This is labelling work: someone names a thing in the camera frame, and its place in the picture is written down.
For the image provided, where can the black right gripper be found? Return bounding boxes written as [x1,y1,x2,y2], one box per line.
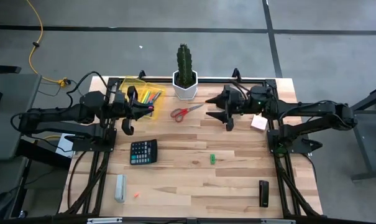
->
[204,84,254,132]

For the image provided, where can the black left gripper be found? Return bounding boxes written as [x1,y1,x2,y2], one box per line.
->
[112,85,155,136]

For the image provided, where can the yellow transparent pencil case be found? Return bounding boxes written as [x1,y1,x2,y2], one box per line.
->
[118,75,167,121]

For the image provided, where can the red handled scissors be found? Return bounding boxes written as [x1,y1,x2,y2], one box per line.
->
[170,103,204,123]

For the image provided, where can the white hexagonal plant pot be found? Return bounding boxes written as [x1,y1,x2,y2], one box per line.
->
[172,70,198,101]

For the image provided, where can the pink sticky note pad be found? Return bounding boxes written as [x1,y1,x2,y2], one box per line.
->
[250,114,268,131]

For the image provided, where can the black calculator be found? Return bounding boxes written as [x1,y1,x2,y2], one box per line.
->
[129,139,158,166]

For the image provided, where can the tall green cactus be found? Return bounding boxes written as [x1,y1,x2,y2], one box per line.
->
[176,43,195,88]

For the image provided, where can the white grey stapler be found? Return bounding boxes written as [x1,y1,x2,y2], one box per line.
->
[114,174,127,203]

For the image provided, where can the white paper sheet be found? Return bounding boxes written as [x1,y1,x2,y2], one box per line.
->
[55,133,76,159]

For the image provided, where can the black stapler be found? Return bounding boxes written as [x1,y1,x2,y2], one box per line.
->
[258,179,270,208]

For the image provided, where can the silver aluminium bar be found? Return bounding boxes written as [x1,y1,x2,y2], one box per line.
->
[86,217,123,224]
[261,218,296,224]

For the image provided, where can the grey desk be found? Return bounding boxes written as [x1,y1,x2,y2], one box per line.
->
[0,73,42,161]

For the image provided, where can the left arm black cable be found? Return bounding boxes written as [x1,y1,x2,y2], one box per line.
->
[65,70,111,105]

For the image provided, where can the yellow floor extension cable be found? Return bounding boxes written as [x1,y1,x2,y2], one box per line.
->
[25,0,71,88]

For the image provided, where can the black desk frame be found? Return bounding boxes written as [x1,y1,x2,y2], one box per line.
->
[351,86,376,182]

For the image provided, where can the black device with cables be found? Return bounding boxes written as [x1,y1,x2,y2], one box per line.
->
[0,183,21,220]

